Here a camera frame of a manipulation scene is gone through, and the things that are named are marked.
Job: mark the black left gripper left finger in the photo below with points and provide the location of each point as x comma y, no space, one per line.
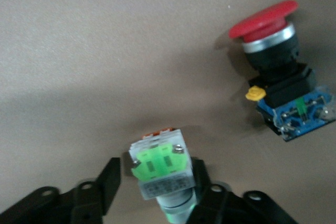
86,203

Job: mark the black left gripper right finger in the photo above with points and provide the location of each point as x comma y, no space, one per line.
236,211

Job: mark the green push button white body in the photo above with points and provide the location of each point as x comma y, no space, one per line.
160,166

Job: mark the red mushroom push button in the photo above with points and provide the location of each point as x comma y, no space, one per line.
273,64

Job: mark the brown table mat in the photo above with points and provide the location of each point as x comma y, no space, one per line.
78,51

